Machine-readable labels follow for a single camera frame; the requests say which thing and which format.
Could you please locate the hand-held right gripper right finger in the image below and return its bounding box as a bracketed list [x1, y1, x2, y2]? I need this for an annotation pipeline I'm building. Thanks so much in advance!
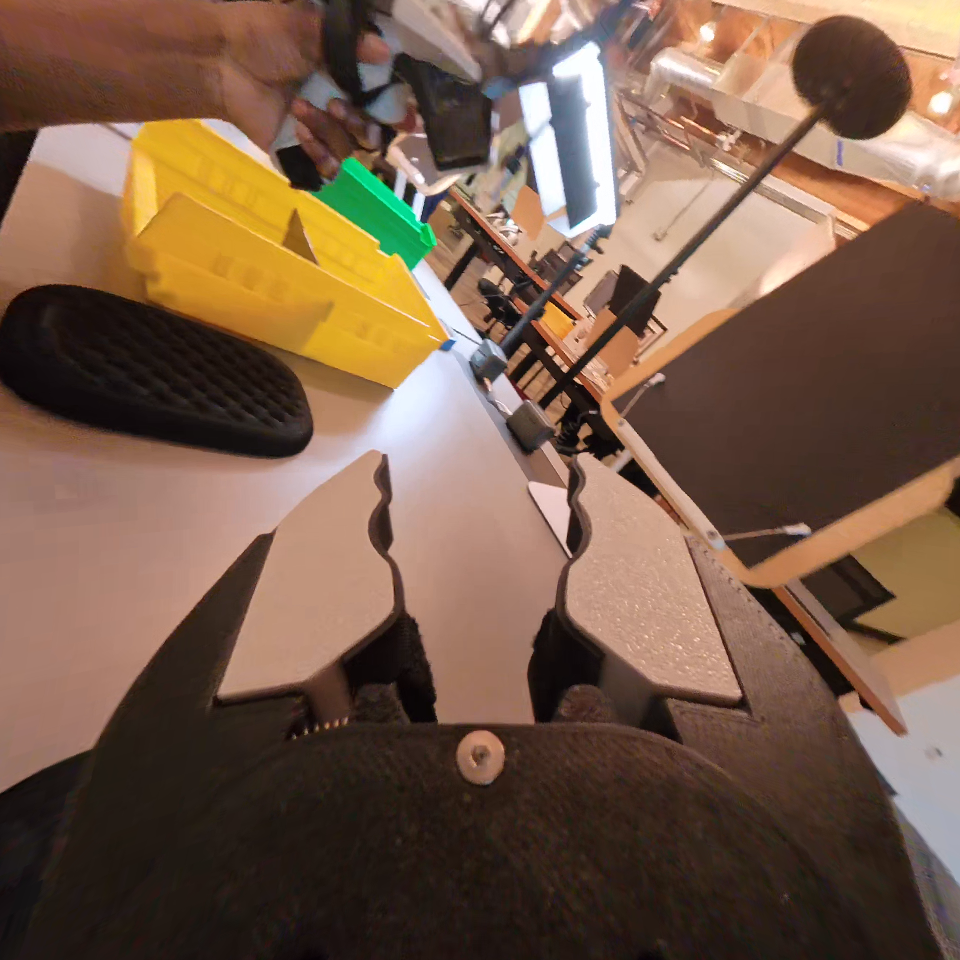
[556, 457, 744, 706]

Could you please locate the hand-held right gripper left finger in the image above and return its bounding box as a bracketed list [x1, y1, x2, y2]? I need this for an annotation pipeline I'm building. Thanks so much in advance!
[216, 450, 410, 702]

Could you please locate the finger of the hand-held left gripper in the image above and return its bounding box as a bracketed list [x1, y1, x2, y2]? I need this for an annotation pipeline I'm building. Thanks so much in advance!
[390, 0, 485, 84]

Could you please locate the yellow divided bin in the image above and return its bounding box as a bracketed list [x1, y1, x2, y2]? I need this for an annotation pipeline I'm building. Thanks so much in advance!
[123, 191, 453, 390]

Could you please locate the person's left forearm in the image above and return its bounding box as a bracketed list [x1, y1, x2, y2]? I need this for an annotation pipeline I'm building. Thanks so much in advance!
[0, 0, 226, 135]

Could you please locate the person's left hand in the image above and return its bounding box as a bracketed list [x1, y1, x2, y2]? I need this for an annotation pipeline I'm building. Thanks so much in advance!
[217, 0, 395, 185]

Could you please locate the green plastic bin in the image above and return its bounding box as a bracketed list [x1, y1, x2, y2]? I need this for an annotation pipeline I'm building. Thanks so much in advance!
[311, 156, 438, 271]

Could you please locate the led light panel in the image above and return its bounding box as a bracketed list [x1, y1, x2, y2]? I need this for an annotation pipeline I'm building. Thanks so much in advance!
[517, 41, 621, 231]

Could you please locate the white paper sheet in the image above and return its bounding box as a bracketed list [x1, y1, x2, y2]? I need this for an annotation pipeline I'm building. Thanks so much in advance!
[527, 480, 576, 558]

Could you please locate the wooden top office desk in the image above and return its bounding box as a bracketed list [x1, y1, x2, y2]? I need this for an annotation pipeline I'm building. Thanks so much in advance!
[448, 187, 610, 410]

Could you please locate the black light stand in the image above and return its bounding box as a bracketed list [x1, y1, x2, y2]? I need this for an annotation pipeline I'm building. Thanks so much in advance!
[497, 225, 610, 360]

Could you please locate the black flag panel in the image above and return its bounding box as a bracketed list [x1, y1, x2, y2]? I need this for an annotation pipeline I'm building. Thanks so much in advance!
[607, 264, 666, 336]

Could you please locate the cardboard box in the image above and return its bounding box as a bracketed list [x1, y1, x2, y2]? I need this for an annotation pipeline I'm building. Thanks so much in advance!
[591, 307, 640, 378]

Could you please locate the yellow plastic bin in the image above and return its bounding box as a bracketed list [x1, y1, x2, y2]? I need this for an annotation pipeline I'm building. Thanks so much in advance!
[120, 118, 384, 252]

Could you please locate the black board white stand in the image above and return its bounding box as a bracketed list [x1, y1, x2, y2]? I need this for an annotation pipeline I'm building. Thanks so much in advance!
[600, 198, 960, 590]

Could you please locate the black quilted wrist rest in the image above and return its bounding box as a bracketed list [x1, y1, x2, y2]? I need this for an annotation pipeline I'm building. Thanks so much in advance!
[0, 283, 315, 459]

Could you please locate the fuzzy boom microphone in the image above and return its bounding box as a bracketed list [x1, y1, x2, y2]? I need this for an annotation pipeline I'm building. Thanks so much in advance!
[538, 15, 914, 410]

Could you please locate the silver air duct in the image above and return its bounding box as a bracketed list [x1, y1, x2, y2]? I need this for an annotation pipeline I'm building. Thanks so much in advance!
[648, 41, 960, 198]

